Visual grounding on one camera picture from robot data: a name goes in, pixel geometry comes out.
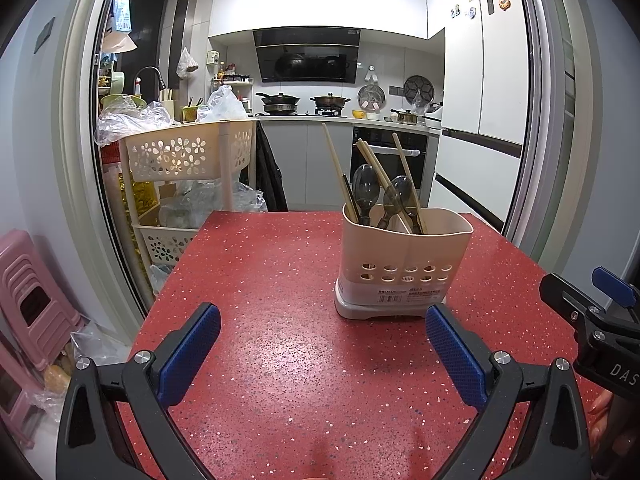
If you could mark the small copper pot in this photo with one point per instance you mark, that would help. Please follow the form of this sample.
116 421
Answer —
407 117

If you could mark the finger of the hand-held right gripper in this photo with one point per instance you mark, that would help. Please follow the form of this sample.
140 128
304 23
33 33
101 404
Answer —
612 285
565 295

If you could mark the stack of pink stools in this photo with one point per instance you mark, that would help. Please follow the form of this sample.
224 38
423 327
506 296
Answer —
30 265

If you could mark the dark hanging jacket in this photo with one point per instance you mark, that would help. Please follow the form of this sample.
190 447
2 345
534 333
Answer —
270 170

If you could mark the pink plastic stool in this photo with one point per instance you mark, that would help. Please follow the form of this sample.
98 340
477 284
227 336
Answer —
15 390

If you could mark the black kitchen faucet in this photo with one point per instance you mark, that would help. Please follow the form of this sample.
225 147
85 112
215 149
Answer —
147 68

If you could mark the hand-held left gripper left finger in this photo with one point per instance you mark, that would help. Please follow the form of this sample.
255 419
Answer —
192 355

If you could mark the round divided pan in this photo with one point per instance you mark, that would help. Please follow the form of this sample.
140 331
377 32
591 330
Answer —
419 88

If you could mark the yellow oil bottle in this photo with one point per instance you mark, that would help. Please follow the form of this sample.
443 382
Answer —
142 197

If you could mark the white refrigerator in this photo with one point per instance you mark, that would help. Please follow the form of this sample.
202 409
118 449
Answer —
475 85

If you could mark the person's right hand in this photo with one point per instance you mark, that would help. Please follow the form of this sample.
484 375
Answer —
602 415

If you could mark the bronze wok with lid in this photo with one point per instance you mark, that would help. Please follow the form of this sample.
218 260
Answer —
330 101

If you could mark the black built-in oven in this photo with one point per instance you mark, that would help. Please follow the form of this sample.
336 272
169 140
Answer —
415 140

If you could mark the beige perforated storage cart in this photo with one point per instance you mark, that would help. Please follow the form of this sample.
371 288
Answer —
165 152

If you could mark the yellow bowl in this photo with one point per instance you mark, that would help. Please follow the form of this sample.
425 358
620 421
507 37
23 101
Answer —
358 113

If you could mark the round metal steamer rack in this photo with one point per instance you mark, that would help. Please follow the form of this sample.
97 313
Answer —
371 97

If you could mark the hanging plastic bag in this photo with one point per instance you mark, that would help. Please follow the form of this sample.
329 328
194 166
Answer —
187 65

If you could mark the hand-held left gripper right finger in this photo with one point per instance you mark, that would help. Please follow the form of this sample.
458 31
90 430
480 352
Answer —
457 357

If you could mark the beige plastic utensil holder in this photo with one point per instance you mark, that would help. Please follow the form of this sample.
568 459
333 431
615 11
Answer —
400 255

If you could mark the grey wall switch panel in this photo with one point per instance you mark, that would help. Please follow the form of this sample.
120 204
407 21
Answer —
44 35

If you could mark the black wok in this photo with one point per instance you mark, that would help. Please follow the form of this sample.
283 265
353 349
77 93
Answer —
280 101

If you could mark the crumpled clear plastic bag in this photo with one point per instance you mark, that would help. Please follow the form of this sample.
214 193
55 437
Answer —
130 120

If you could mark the white plastic bag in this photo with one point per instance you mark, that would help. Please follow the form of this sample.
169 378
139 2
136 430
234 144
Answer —
220 105

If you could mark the black range hood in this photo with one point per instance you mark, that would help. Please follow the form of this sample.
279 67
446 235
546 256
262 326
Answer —
305 62

